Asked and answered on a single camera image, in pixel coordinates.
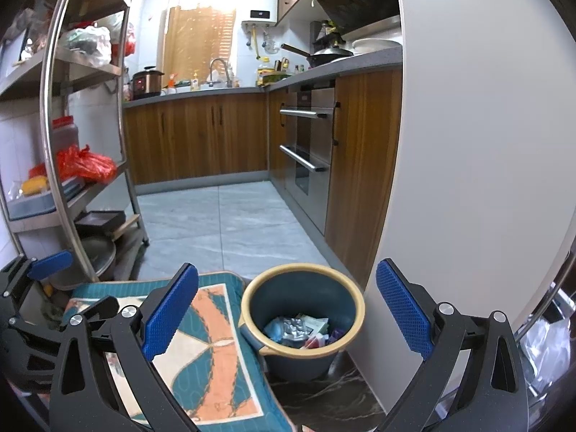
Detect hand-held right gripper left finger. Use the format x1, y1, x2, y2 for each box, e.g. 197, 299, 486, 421
49, 262, 201, 432

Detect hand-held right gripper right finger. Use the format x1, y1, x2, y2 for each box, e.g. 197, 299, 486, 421
375, 258, 529, 432

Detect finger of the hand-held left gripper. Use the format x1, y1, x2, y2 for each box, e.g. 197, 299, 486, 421
8, 296, 120, 334
0, 251, 73, 307

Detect blue bucket with yellow rim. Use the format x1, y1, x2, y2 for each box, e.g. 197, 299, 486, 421
240, 263, 366, 382

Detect blue pill blister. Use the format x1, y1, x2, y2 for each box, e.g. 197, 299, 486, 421
274, 317, 311, 340

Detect round metal pan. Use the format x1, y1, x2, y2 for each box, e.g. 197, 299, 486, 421
49, 236, 118, 291

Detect grey tray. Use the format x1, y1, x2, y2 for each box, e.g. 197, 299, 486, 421
9, 177, 86, 221

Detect black box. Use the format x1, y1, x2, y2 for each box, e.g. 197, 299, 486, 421
76, 211, 127, 235

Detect teal printed mat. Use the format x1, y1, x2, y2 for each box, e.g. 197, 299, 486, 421
63, 271, 293, 432

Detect yellow package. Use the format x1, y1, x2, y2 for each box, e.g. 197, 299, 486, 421
22, 177, 49, 196

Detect wooden board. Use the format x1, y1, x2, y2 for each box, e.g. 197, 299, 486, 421
112, 215, 141, 239

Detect red plastic bag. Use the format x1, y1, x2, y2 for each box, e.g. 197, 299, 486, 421
56, 145, 118, 184

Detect jar with red lid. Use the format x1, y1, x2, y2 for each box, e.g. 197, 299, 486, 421
51, 117, 81, 156

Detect stainless steel shelf rack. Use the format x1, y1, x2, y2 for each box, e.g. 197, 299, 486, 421
0, 0, 150, 289

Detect wooden kitchen cabinets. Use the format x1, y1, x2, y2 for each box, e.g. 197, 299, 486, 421
122, 65, 403, 282

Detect stainless steel oven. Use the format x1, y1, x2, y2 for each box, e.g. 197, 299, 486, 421
279, 85, 336, 237

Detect rice cooker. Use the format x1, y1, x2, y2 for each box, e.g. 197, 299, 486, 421
130, 67, 165, 100

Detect translucent plastic bag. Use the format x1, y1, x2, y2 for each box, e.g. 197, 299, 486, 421
58, 26, 112, 66

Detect kitchen faucet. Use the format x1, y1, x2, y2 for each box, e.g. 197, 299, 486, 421
209, 58, 234, 88

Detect black wok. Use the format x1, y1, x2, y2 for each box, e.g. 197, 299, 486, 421
280, 44, 354, 67

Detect bamboo window blind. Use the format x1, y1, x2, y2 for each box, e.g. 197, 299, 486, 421
162, 6, 237, 82

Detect white plate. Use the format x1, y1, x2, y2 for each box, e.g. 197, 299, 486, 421
352, 38, 402, 52

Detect white water heater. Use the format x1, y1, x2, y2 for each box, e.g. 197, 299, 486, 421
242, 0, 278, 25

